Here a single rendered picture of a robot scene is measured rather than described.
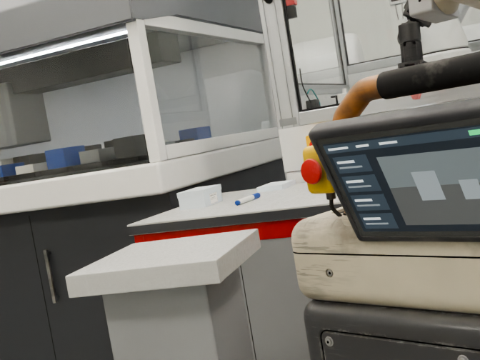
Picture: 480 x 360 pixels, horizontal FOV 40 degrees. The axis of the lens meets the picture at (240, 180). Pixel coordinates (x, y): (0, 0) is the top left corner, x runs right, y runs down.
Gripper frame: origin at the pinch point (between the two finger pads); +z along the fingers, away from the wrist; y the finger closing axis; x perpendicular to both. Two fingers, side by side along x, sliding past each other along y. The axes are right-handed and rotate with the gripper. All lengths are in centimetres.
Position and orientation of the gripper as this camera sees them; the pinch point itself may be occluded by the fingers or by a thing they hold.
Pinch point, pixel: (416, 96)
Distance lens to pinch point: 187.7
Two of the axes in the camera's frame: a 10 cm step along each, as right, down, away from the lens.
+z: 1.2, 9.9, 0.6
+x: 9.1, -0.8, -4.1
